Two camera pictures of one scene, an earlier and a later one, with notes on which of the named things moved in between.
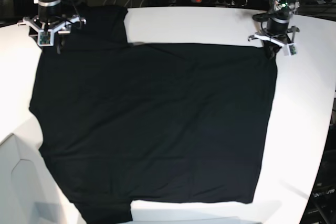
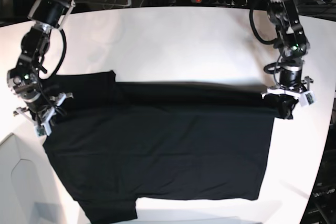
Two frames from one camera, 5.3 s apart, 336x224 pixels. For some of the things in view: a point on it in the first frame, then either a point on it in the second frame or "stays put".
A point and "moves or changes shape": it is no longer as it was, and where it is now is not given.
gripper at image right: [279, 33] → [291, 88]
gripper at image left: [45, 25] → [40, 110]
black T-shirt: [122, 121] moves or changes shape
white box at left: [29, 194] stays put
